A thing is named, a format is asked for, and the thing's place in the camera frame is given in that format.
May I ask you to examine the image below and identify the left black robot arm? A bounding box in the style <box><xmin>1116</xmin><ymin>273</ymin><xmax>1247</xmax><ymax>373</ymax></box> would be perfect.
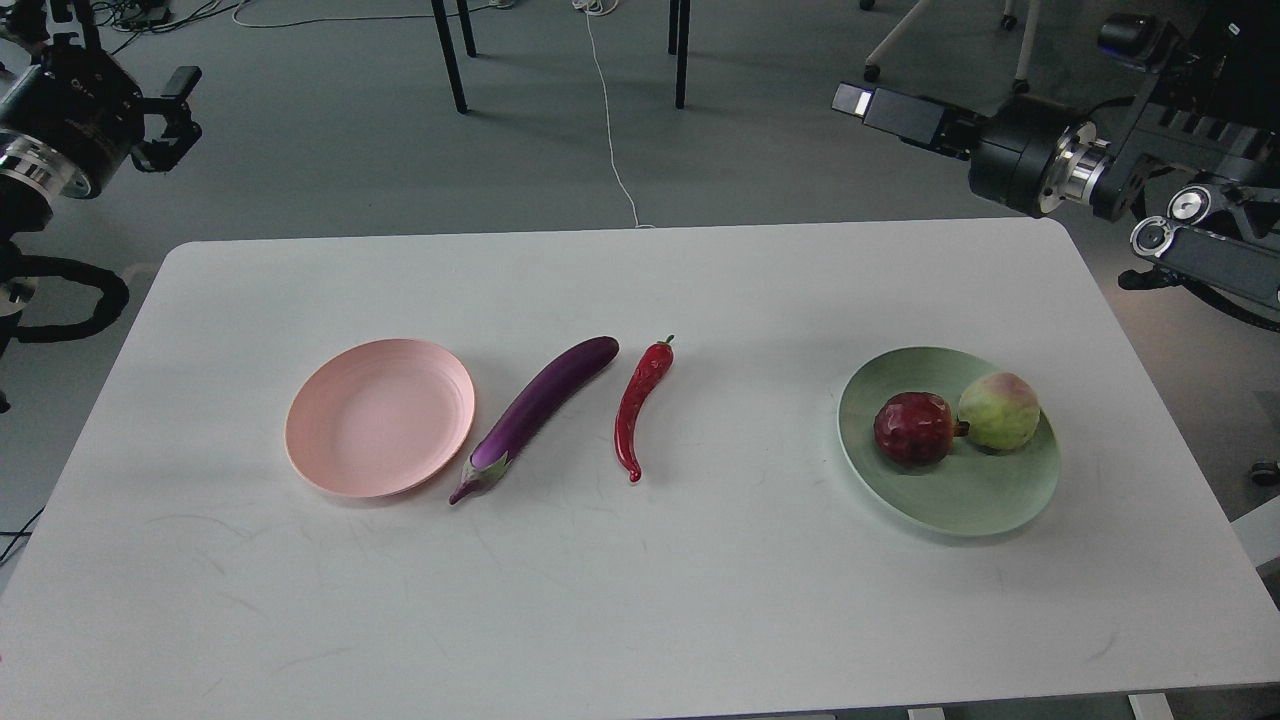
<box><xmin>1</xmin><ymin>42</ymin><xmax>204</xmax><ymax>345</ymax></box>

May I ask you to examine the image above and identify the black cable bundle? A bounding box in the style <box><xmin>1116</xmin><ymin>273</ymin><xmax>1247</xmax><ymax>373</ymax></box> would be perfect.
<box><xmin>82</xmin><ymin>0</ymin><xmax>241</xmax><ymax>35</ymax></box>

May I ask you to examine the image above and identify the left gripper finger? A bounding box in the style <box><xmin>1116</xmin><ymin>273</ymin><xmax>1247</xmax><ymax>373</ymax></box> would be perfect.
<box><xmin>131</xmin><ymin>67</ymin><xmax>204</xmax><ymax>173</ymax></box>

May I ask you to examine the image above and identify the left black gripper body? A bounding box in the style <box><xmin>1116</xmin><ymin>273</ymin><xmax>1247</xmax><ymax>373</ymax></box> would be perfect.
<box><xmin>1</xmin><ymin>44</ymin><xmax>145</xmax><ymax>199</ymax></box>

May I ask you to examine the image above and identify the white floor cable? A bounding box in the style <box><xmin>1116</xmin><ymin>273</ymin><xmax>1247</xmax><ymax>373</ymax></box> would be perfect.
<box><xmin>572</xmin><ymin>0</ymin><xmax>655</xmax><ymax>231</ymax></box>

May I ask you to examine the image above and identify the dark red pomegranate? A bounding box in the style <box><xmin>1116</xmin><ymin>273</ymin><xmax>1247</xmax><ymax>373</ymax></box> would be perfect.
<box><xmin>873</xmin><ymin>391</ymin><xmax>970</xmax><ymax>468</ymax></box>

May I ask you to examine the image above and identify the black table leg right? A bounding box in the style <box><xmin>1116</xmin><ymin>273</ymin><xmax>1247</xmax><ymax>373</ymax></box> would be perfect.
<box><xmin>667</xmin><ymin>0</ymin><xmax>692</xmax><ymax>110</ymax></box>

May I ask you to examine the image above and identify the pink plate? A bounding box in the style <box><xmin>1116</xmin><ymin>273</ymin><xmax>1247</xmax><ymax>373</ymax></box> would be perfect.
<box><xmin>284</xmin><ymin>338</ymin><xmax>476</xmax><ymax>498</ymax></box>

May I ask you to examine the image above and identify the red chili pepper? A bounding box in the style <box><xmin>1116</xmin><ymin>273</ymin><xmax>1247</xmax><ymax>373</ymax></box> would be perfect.
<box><xmin>613</xmin><ymin>334</ymin><xmax>675</xmax><ymax>484</ymax></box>

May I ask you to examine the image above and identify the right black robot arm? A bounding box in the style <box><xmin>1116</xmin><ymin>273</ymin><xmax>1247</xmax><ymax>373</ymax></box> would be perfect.
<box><xmin>832</xmin><ymin>1</ymin><xmax>1279</xmax><ymax>332</ymax></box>

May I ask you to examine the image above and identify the purple eggplant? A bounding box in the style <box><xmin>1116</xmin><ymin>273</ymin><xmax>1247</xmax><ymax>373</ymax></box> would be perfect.
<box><xmin>448</xmin><ymin>336</ymin><xmax>620</xmax><ymax>506</ymax></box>

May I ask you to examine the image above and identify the green plate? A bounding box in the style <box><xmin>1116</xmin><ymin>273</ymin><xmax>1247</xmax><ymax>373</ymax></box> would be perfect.
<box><xmin>837</xmin><ymin>346</ymin><xmax>1061</xmax><ymax>537</ymax></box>

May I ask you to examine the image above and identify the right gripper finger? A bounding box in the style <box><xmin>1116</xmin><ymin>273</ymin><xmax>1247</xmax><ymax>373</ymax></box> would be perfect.
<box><xmin>832</xmin><ymin>82</ymin><xmax>986</xmax><ymax>161</ymax></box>

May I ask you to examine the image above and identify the white office chair base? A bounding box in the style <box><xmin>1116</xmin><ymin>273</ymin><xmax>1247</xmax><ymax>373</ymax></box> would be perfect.
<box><xmin>858</xmin><ymin>0</ymin><xmax>1041</xmax><ymax>97</ymax></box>

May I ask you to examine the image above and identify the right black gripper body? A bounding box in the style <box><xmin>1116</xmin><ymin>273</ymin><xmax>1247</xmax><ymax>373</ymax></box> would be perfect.
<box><xmin>968</xmin><ymin>94</ymin><xmax>1084</xmax><ymax>218</ymax></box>

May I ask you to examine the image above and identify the black table leg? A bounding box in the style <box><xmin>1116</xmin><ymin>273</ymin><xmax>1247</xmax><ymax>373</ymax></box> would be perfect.
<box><xmin>430</xmin><ymin>0</ymin><xmax>477</xmax><ymax>115</ymax></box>
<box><xmin>667</xmin><ymin>0</ymin><xmax>692</xmax><ymax>110</ymax></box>

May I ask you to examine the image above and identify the black table leg left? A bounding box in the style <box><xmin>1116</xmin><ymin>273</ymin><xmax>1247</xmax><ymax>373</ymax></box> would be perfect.
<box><xmin>430</xmin><ymin>0</ymin><xmax>477</xmax><ymax>115</ymax></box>

